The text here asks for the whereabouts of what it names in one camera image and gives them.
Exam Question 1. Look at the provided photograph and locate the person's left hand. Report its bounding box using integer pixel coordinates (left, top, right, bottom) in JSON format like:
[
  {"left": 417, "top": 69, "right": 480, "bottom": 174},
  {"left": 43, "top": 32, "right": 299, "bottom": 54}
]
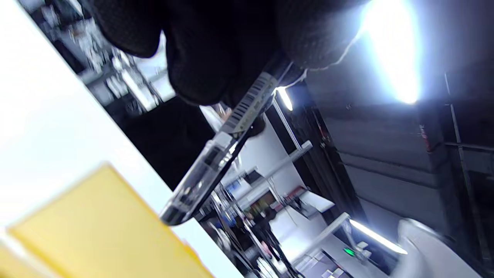
[{"left": 83, "top": 0, "right": 372, "bottom": 107}]

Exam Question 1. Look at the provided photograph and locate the clear black pen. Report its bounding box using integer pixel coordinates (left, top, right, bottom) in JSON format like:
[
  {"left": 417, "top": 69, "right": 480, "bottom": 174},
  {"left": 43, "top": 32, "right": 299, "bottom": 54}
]
[{"left": 159, "top": 58, "right": 307, "bottom": 227}]

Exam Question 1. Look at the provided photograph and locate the orange pen case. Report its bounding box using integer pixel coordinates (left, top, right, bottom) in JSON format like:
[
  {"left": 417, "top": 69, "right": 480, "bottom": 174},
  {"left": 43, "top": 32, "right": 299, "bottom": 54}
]
[{"left": 0, "top": 164, "right": 215, "bottom": 278}]

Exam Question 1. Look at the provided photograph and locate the ceiling light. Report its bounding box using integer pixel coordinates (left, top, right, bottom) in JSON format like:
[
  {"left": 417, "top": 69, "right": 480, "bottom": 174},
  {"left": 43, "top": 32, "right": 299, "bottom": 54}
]
[
  {"left": 276, "top": 86, "right": 294, "bottom": 112},
  {"left": 349, "top": 219, "right": 408, "bottom": 256},
  {"left": 358, "top": 0, "right": 422, "bottom": 105}
]

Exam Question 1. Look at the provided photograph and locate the black mesh office chair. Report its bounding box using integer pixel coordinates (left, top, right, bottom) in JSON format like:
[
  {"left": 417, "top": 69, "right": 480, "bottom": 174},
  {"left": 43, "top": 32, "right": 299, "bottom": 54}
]
[{"left": 104, "top": 97, "right": 217, "bottom": 192}]

